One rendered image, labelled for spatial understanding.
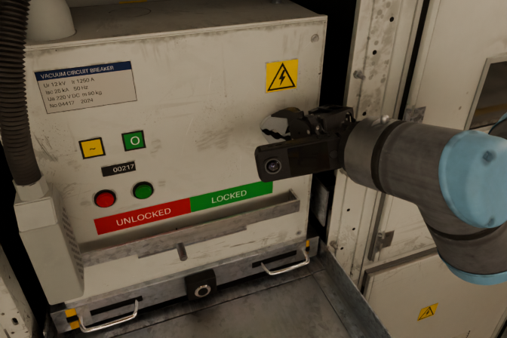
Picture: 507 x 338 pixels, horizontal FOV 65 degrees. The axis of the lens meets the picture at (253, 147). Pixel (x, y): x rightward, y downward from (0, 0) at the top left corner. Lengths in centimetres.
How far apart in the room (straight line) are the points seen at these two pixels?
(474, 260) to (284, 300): 46
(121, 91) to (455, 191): 44
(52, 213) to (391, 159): 42
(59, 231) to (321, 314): 53
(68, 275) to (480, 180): 52
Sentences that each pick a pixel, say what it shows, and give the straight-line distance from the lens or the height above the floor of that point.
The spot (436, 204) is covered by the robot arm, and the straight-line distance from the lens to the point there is 44.
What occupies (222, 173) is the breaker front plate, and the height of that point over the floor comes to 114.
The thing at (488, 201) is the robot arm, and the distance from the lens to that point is 43.
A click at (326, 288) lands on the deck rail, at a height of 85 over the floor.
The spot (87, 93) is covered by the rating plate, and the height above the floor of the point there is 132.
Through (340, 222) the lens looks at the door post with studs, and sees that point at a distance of 86.
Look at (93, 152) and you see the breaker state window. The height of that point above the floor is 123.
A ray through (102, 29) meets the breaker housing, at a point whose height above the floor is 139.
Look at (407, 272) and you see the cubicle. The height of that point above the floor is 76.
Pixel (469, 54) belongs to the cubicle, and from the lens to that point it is 80.
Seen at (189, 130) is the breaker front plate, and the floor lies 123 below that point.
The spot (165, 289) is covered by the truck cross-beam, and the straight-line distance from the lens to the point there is 84.
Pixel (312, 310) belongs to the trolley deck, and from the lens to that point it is 87.
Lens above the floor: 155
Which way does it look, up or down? 32 degrees down
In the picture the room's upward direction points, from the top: straight up
